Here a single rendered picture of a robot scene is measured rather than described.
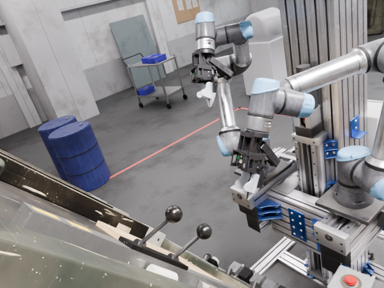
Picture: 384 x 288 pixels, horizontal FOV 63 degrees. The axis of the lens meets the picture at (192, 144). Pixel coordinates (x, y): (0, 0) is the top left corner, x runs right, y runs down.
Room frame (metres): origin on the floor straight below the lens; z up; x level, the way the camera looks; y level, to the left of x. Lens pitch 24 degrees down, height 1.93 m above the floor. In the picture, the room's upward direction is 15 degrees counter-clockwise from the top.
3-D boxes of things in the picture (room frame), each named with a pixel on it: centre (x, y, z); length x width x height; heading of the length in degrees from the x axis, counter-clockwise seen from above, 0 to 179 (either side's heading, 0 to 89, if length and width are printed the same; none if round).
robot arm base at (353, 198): (1.03, -0.60, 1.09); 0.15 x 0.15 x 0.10
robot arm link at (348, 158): (1.03, -0.60, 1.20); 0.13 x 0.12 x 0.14; 6
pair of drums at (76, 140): (4.16, 1.64, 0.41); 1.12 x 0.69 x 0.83; 19
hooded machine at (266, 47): (5.54, -1.68, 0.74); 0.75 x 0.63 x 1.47; 32
